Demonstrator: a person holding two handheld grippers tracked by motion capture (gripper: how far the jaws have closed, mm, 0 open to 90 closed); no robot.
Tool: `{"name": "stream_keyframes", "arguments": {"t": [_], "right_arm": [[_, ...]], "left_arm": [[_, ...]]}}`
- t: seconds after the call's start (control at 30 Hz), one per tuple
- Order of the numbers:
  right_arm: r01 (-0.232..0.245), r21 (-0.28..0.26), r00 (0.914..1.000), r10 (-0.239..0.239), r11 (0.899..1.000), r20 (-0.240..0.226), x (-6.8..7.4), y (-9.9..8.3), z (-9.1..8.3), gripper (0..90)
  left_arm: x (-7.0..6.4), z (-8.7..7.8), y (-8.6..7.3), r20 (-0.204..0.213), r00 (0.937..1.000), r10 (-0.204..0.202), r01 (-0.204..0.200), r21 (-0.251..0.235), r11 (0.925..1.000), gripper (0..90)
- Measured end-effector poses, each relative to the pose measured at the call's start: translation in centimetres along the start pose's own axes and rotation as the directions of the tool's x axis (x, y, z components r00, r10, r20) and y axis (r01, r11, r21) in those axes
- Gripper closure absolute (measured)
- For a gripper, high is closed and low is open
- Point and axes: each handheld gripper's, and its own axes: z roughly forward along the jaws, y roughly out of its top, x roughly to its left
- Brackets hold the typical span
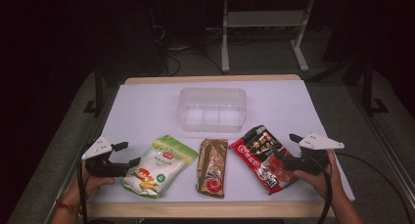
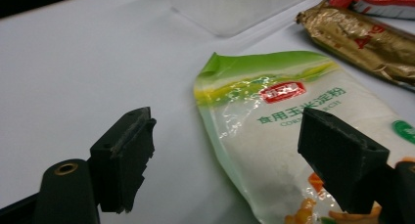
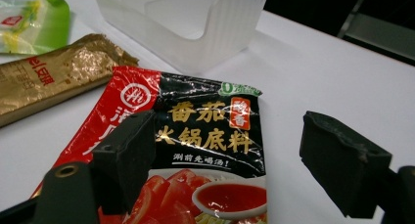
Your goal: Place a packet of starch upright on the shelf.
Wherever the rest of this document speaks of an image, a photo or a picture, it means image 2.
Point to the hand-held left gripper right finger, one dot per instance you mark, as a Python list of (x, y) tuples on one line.
[(339, 158)]

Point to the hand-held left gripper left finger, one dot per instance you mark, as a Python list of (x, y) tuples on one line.
[(125, 158)]

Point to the green and white cornstarch bag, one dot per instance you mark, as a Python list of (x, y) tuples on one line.
[(287, 119)]

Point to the gold foil snack packet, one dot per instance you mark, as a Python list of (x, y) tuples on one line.
[(362, 41)]

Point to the red and black snack packet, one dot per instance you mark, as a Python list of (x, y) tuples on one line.
[(381, 2)]

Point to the translucent plastic container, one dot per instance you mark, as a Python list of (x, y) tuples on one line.
[(235, 8)]

